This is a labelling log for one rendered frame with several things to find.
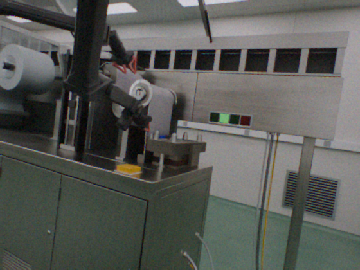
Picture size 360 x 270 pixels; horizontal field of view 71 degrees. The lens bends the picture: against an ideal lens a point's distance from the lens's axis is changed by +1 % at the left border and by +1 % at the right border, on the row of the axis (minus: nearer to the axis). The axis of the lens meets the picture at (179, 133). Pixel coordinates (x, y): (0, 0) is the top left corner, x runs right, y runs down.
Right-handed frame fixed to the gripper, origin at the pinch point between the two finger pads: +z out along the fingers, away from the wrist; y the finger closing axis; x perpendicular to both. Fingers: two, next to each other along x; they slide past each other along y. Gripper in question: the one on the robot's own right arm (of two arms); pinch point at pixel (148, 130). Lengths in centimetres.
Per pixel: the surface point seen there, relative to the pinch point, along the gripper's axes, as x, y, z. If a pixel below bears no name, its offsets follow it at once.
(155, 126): 4.9, 0.2, 4.6
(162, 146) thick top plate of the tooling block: -8.4, 13.3, -1.5
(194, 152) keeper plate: -0.7, 21.9, 15.4
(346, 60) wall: 227, 100, 173
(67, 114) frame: -4.8, -45.8, -12.4
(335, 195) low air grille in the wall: 81, 111, 257
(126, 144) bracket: -10.5, -7.8, -0.9
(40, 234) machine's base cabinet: -64, -36, 5
